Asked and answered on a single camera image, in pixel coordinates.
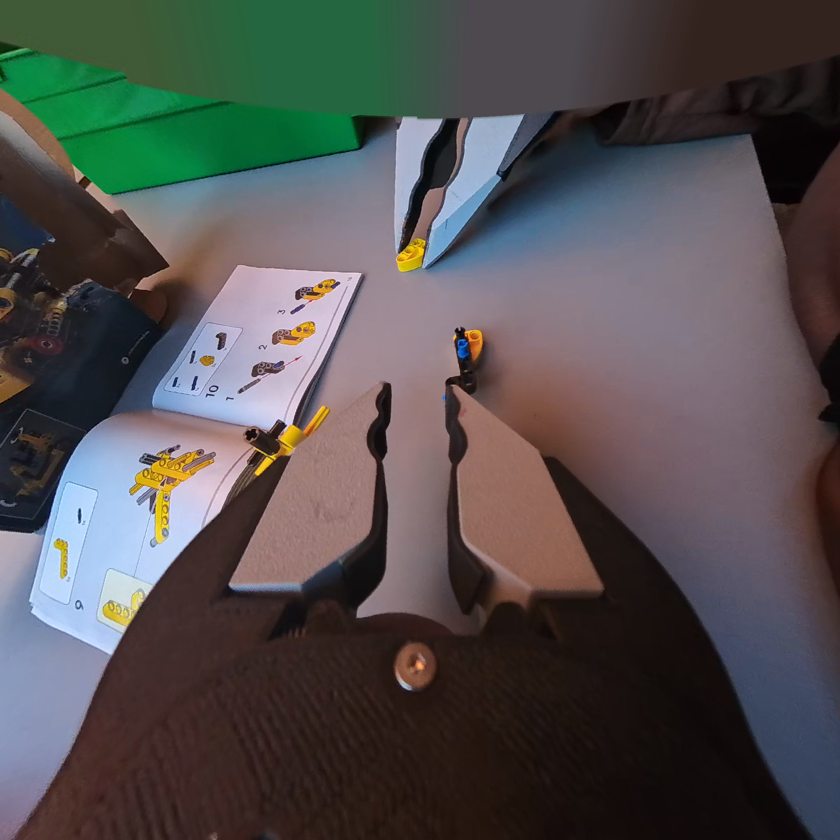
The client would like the person's left forearm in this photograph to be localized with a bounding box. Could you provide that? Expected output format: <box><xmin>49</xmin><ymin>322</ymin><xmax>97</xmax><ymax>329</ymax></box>
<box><xmin>784</xmin><ymin>141</ymin><xmax>840</xmax><ymax>595</ymax></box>

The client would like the person's right forearm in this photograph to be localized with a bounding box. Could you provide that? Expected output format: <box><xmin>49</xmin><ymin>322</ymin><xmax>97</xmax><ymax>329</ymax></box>
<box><xmin>577</xmin><ymin>59</ymin><xmax>840</xmax><ymax>148</ymax></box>

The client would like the lego instruction booklet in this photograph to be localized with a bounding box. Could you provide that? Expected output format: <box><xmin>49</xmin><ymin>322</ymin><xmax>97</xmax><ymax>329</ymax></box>
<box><xmin>29</xmin><ymin>264</ymin><xmax>364</xmax><ymax>655</ymax></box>

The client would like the black and yellow lego subassembly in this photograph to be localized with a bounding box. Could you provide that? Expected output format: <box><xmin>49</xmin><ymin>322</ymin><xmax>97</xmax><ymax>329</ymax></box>
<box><xmin>445</xmin><ymin>326</ymin><xmax>487</xmax><ymax>395</ymax></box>

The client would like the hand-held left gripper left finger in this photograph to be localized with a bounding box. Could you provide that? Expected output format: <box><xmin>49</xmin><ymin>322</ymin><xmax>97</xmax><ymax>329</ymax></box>
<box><xmin>228</xmin><ymin>381</ymin><xmax>393</xmax><ymax>611</ymax></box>

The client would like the dark torn lego box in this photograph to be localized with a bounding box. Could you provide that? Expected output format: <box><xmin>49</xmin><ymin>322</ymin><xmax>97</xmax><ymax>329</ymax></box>
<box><xmin>0</xmin><ymin>85</ymin><xmax>172</xmax><ymax>534</ymax></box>

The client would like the green box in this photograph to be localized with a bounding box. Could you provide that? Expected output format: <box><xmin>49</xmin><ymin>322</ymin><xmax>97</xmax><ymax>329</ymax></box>
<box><xmin>0</xmin><ymin>42</ymin><xmax>365</xmax><ymax>196</ymax></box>

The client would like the black wrist strap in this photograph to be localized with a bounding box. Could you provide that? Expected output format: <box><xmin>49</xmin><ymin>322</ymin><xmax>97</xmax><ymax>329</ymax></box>
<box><xmin>817</xmin><ymin>338</ymin><xmax>840</xmax><ymax>424</ymax></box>

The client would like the large yellow lego assembly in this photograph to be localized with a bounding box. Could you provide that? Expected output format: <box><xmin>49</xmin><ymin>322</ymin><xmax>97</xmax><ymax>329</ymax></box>
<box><xmin>220</xmin><ymin>406</ymin><xmax>331</xmax><ymax>519</ymax></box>

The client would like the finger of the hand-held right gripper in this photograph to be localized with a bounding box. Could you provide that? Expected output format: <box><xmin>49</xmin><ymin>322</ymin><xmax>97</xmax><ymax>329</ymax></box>
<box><xmin>423</xmin><ymin>113</ymin><xmax>562</xmax><ymax>270</ymax></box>
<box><xmin>394</xmin><ymin>117</ymin><xmax>463</xmax><ymax>257</ymax></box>

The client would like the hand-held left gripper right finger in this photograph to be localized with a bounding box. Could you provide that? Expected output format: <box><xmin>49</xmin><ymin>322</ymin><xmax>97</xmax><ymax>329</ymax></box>
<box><xmin>445</xmin><ymin>386</ymin><xmax>605</xmax><ymax>616</ymax></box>

